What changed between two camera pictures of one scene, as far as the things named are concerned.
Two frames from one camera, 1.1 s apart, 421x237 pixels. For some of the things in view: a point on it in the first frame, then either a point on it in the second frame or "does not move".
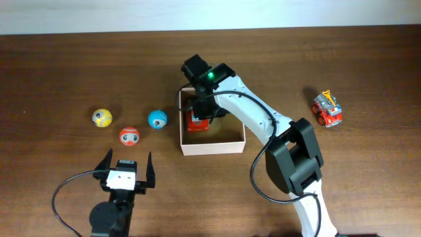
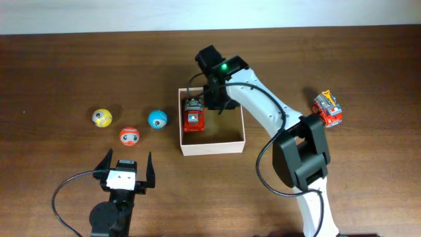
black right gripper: (200, 113) -> (210, 103)
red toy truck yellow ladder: (325, 106) does not move
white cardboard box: (225, 134) does not move
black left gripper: (141, 187) does not move
